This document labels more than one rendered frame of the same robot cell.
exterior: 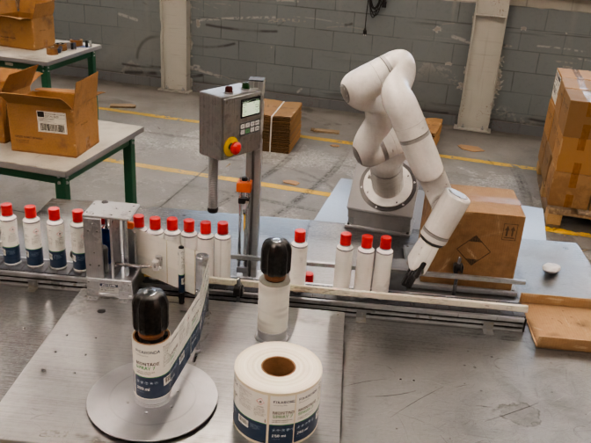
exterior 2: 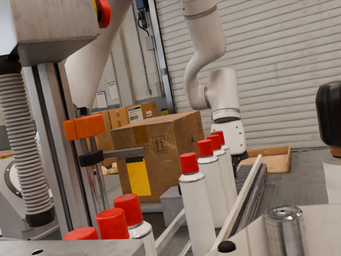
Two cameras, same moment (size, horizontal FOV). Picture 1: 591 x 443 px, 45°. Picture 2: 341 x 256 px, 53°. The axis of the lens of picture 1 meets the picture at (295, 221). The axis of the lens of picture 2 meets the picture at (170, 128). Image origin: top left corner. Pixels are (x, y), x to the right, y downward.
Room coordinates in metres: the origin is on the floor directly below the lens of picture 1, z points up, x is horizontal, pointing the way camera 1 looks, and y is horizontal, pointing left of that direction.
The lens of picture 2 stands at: (1.77, 0.60, 1.20)
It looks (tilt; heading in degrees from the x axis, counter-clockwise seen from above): 6 degrees down; 289
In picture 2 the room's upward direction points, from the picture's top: 11 degrees counter-clockwise
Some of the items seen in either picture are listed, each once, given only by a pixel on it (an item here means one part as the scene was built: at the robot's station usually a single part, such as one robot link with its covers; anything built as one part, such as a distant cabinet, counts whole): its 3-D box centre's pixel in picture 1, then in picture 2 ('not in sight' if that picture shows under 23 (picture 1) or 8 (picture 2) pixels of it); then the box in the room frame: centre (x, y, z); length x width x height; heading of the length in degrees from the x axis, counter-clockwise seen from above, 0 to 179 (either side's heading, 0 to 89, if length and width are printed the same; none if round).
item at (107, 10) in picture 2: (234, 148); (98, 13); (1.99, 0.19, 1.33); 0.04 x 0.03 x 0.04; 142
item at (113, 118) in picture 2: not in sight; (133, 145); (3.91, -3.82, 0.57); 1.20 x 0.85 x 1.14; 78
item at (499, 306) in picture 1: (350, 292); (235, 210); (1.92, -0.18, 0.91); 1.07 x 0.01 x 0.02; 87
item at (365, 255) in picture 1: (364, 265); (219, 175); (1.95, -0.22, 0.98); 0.05 x 0.05 x 0.20
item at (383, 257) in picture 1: (383, 267); (223, 169); (1.95, -0.28, 0.98); 0.05 x 0.05 x 0.20
